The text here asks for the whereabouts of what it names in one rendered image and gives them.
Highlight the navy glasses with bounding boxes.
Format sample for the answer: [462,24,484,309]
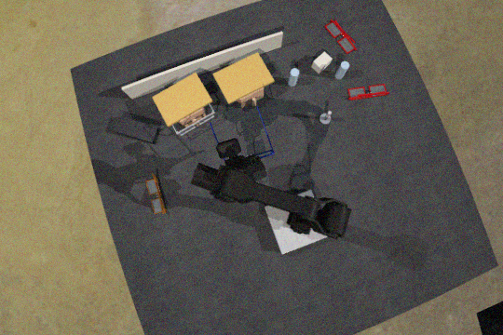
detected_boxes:
[209,106,275,159]

